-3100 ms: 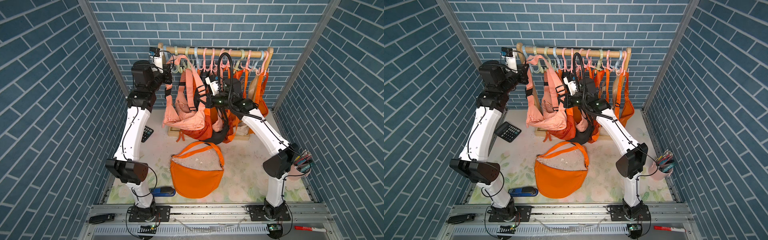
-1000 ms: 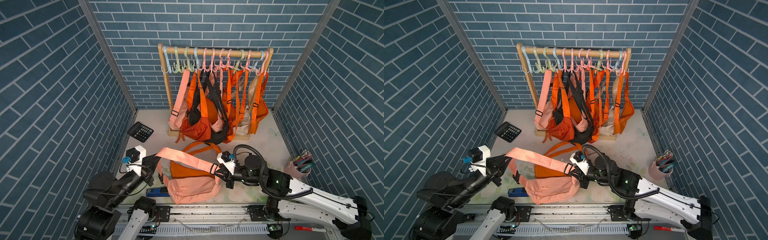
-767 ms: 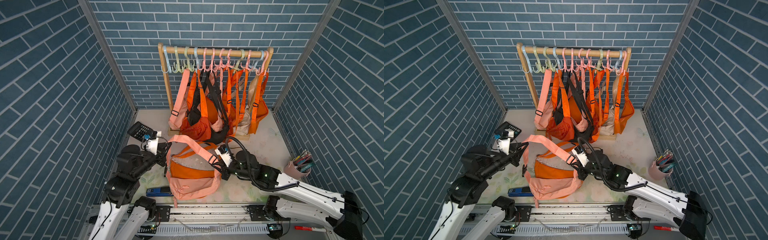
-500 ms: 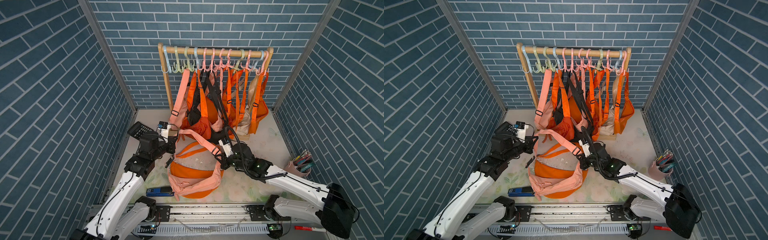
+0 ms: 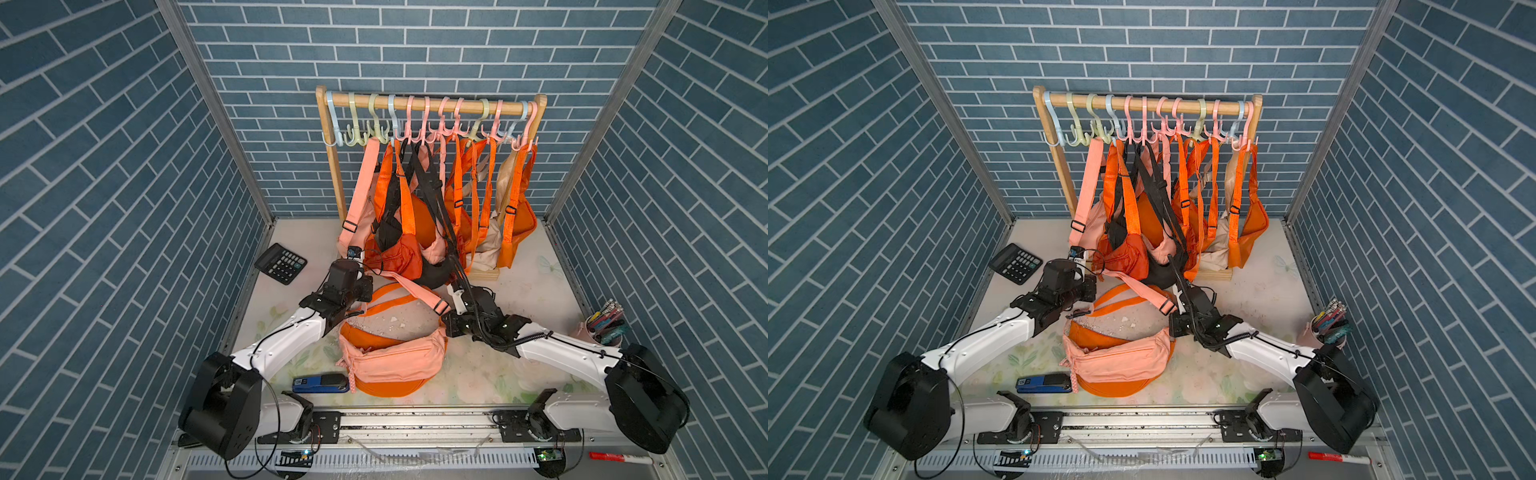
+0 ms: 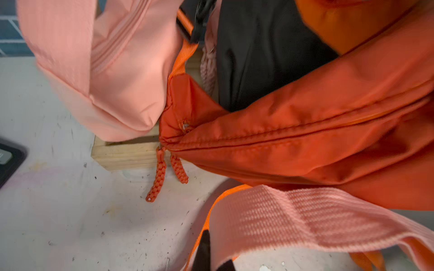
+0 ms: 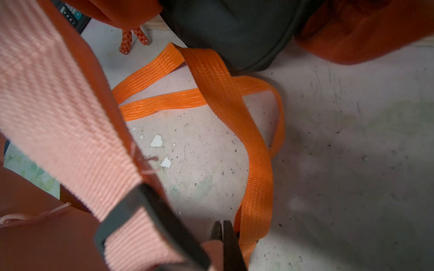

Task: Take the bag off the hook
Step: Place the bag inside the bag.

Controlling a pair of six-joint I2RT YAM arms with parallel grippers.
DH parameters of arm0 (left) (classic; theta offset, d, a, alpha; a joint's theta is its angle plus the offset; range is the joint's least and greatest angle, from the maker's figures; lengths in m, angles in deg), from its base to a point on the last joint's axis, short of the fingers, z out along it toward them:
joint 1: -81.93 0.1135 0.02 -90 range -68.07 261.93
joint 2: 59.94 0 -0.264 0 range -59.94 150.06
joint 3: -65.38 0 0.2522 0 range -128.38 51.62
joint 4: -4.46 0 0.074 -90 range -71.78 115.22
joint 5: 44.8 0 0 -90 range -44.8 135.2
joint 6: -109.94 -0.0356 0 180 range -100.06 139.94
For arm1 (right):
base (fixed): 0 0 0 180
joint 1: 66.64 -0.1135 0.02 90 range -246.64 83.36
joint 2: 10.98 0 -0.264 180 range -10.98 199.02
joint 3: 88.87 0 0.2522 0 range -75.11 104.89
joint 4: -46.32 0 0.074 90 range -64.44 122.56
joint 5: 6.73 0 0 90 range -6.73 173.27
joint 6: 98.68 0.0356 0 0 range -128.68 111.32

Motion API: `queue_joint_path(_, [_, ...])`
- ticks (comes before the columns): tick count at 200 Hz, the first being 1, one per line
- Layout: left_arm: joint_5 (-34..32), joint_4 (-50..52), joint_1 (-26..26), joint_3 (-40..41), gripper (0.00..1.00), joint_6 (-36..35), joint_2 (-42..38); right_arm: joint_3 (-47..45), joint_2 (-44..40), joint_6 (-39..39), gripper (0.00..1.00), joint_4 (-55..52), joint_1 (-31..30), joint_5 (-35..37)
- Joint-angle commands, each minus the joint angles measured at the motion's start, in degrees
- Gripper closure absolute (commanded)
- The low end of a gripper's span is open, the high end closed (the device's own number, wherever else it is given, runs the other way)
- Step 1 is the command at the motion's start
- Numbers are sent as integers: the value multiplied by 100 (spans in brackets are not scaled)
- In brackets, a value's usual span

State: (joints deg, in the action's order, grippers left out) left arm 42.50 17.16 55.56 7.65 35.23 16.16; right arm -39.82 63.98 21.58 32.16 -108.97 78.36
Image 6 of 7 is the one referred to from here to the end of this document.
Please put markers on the dark red-orange bag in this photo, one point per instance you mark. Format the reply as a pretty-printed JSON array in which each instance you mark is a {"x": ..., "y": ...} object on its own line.
[{"x": 363, "y": 123}]

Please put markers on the small pink sling bag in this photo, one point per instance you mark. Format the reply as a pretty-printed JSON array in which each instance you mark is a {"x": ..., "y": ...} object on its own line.
[{"x": 110, "y": 70}]

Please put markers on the black desk calculator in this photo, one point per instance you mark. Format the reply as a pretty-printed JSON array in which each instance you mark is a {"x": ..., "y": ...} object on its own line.
[{"x": 13, "y": 156}]

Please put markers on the wooden hanging rack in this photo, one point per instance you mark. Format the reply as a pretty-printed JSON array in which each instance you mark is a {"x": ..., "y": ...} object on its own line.
[{"x": 133, "y": 154}]

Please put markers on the orange bag behind black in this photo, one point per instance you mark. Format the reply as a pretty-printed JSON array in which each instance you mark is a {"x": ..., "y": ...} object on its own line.
[{"x": 344, "y": 25}]

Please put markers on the large pink sling bag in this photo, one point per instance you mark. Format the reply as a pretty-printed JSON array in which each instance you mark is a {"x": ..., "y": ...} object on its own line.
[{"x": 245, "y": 219}]

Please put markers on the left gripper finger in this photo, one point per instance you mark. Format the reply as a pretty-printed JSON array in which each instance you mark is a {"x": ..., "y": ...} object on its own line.
[{"x": 202, "y": 260}]

